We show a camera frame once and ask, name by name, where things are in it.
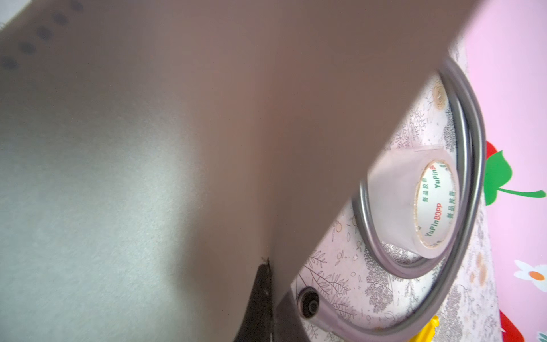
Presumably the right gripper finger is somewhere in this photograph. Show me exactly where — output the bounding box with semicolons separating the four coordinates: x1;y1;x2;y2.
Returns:
234;259;273;342

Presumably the dark grey spiral notebook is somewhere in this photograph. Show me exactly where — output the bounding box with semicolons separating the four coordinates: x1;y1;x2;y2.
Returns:
1;1;479;341

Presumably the clear tape roll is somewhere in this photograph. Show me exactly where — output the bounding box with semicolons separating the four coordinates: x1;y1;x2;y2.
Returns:
367;148;460;259

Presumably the yellow handled small tool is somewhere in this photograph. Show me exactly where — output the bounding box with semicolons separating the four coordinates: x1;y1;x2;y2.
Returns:
409;316;440;342

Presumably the grey coiled hose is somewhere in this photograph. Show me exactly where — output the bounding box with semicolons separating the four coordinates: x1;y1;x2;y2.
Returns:
296;55;487;342

